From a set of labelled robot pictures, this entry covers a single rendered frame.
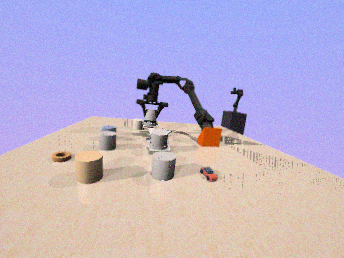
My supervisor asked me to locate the brown ring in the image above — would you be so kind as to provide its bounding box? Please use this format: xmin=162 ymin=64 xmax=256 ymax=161
xmin=52 ymin=151 xmax=71 ymax=163

